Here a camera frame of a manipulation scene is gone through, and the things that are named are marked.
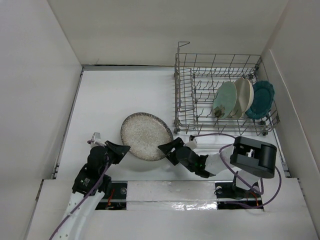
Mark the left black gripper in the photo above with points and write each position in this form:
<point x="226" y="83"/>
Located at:
<point x="122" y="149"/>

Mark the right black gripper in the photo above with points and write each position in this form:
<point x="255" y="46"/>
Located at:
<point x="166" y="148"/>

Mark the speckled brown round plate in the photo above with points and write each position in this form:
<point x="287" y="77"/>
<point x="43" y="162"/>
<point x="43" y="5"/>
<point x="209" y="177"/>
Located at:
<point x="144" y="132"/>

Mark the mint green flower plate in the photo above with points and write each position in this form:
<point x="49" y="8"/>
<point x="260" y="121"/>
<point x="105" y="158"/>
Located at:
<point x="225" y="100"/>

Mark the cream divided plate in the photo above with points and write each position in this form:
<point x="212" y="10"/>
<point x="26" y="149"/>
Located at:
<point x="245" y="97"/>

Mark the dark teal scalloped plate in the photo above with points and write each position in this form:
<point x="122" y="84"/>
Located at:
<point x="262" y="101"/>

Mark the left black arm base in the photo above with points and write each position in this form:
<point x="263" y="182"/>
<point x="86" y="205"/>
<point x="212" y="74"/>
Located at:
<point x="116" y="199"/>

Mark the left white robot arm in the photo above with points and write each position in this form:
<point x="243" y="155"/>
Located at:
<point x="89" y="187"/>

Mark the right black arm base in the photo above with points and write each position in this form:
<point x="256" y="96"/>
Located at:
<point x="230" y="197"/>

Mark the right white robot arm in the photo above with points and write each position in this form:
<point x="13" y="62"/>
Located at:
<point x="249" y="160"/>

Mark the silver foil tape strip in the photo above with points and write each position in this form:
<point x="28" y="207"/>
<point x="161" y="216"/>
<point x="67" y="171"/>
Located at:
<point x="171" y="196"/>

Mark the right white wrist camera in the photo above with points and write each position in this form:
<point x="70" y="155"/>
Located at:
<point x="192" y="142"/>

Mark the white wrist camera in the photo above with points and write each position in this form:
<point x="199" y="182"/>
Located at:
<point x="96" y="137"/>
<point x="192" y="142"/>

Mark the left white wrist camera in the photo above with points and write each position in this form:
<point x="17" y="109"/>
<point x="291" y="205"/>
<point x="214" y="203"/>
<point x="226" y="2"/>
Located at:
<point x="96" y="137"/>

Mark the grey wire dish rack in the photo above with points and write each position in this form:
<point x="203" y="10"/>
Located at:
<point x="198" y="76"/>

